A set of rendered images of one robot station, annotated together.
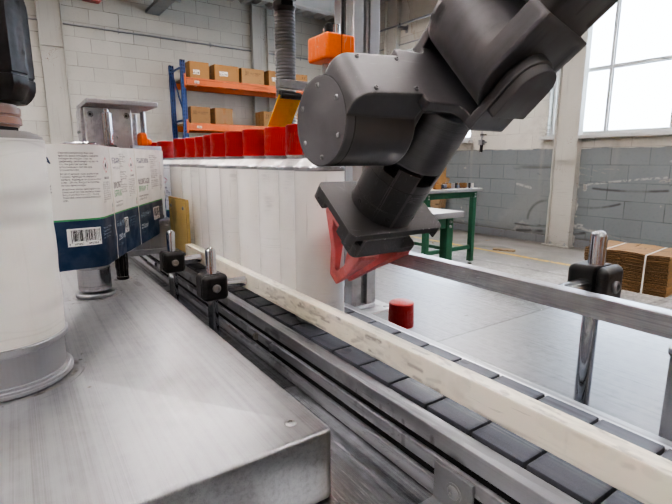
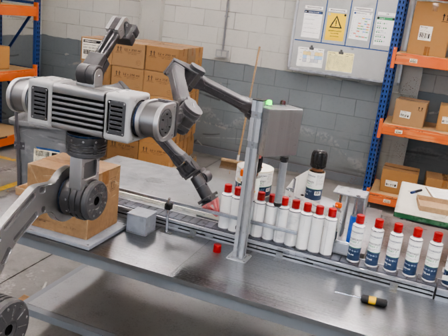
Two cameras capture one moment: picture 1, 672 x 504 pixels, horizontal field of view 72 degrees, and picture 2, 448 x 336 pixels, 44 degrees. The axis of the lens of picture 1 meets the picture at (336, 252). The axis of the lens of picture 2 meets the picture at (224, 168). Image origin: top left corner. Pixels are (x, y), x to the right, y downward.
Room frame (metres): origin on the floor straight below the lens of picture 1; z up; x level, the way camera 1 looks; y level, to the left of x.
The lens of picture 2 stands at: (2.37, -1.37, 1.81)
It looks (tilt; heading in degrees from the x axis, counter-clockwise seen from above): 16 degrees down; 144
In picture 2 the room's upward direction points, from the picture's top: 7 degrees clockwise
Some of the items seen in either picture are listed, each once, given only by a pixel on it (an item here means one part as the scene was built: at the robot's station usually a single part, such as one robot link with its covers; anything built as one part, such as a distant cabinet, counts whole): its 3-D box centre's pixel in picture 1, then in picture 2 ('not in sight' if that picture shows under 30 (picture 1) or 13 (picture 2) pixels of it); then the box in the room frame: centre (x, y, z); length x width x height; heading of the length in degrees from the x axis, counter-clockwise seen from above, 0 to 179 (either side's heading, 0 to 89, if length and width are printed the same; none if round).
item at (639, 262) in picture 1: (634, 266); not in sight; (3.91, -2.56, 0.16); 0.65 x 0.54 x 0.32; 40
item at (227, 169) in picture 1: (239, 207); (270, 217); (0.65, 0.13, 0.98); 0.05 x 0.05 x 0.20
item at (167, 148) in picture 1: (169, 192); (357, 238); (0.96, 0.34, 0.98); 0.05 x 0.05 x 0.20
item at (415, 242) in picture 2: not in sight; (413, 252); (1.15, 0.47, 0.98); 0.05 x 0.05 x 0.20
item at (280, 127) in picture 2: not in sight; (275, 130); (0.70, 0.06, 1.38); 0.17 x 0.10 x 0.19; 89
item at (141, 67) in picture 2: not in sight; (140, 105); (-3.21, 1.38, 0.70); 1.20 x 0.82 x 1.39; 41
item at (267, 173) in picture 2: not in sight; (253, 179); (0.10, 0.46, 0.95); 0.20 x 0.20 x 0.14
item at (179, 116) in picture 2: not in sight; (169, 116); (0.74, -0.45, 1.45); 0.09 x 0.08 x 0.12; 36
